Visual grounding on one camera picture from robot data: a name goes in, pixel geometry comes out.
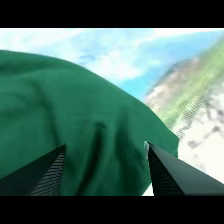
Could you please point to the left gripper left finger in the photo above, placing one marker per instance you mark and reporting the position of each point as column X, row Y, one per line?
column 36, row 177

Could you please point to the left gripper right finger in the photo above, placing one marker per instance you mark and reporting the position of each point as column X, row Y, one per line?
column 176, row 176

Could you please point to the green garment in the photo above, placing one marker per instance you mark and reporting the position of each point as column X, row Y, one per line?
column 83, row 123

